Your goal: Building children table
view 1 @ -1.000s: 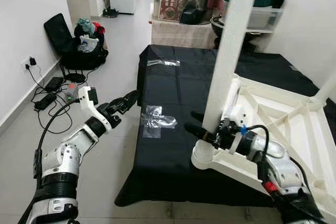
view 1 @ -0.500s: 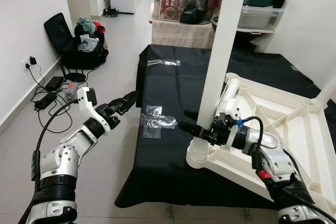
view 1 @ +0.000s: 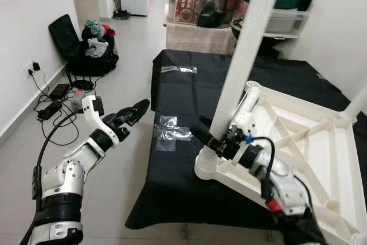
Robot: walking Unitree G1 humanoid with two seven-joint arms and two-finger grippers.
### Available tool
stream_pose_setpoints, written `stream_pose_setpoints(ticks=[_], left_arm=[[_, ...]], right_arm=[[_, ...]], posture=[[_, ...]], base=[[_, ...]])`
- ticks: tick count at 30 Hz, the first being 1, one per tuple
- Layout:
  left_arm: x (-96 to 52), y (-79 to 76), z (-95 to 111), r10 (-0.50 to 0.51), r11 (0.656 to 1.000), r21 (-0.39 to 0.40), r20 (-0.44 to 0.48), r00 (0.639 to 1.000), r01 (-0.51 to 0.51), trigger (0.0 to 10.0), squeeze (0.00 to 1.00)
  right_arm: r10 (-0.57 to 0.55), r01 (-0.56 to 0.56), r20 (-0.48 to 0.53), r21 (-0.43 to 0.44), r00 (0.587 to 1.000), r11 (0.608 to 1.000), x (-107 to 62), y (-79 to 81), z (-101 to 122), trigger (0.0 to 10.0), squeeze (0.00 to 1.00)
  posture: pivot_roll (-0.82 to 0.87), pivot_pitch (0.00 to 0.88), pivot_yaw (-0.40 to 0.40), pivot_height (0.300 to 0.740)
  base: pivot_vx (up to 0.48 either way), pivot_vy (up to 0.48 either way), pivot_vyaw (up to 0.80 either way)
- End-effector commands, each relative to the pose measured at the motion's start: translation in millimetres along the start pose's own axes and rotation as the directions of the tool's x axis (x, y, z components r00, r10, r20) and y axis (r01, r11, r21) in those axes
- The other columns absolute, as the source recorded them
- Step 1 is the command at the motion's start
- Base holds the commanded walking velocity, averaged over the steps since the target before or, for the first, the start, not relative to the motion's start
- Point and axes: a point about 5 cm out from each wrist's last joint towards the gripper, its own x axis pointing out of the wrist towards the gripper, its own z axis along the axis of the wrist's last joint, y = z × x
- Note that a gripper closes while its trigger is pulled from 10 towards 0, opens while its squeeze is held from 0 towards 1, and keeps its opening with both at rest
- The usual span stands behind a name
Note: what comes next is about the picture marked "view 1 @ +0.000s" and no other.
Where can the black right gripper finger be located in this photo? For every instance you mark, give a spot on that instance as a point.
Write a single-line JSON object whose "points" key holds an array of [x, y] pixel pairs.
{"points": [[206, 122], [205, 137]]}

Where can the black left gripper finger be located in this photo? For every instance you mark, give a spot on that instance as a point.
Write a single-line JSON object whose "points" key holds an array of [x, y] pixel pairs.
{"points": [[139, 107], [132, 117]]}

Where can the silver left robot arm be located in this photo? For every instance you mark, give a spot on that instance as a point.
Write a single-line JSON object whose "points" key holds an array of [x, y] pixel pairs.
{"points": [[66, 179]]}

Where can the clear tape cross patch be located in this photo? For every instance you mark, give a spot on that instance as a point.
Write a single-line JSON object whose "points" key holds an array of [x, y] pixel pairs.
{"points": [[172, 133]]}

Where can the grey box device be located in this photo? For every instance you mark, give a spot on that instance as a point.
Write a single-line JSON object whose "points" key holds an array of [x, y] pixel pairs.
{"points": [[77, 102]]}

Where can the black tablecloth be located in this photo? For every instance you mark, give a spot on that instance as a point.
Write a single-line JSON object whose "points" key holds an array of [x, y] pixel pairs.
{"points": [[172, 187]]}

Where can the black power adapter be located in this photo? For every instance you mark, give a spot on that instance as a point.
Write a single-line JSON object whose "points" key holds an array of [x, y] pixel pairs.
{"points": [[59, 91], [49, 111]]}

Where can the white plastic wrapper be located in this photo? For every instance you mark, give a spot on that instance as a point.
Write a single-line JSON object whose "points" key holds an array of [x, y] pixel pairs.
{"points": [[97, 48]]}

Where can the red cloth item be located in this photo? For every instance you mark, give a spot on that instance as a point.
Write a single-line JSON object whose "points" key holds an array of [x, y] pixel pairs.
{"points": [[109, 31]]}

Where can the small black floor item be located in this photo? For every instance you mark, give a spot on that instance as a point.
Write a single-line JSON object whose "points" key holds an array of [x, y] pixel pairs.
{"points": [[121, 15]]}

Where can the black wok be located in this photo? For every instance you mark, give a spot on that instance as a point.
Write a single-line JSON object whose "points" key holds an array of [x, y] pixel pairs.
{"points": [[269, 43]]}

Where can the black plastic bag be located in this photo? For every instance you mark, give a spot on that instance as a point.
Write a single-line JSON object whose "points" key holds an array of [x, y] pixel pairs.
{"points": [[215, 12]]}

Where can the small clear tape patch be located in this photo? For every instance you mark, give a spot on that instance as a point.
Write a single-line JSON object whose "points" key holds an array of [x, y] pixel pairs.
{"points": [[319, 77]]}

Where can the clear plastic storage container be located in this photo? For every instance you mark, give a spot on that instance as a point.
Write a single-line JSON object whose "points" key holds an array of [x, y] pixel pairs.
{"points": [[287, 21]]}

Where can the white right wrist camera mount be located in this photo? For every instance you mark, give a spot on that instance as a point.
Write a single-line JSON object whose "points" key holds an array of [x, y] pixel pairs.
{"points": [[242, 124]]}

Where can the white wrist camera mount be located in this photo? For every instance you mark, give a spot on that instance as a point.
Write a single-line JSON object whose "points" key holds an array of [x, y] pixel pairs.
{"points": [[92, 110], [242, 124]]}

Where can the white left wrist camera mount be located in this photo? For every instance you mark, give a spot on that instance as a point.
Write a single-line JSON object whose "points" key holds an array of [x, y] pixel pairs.
{"points": [[92, 110]]}

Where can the black wall plug charger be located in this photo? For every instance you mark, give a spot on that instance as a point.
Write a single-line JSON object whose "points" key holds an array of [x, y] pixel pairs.
{"points": [[36, 66]]}

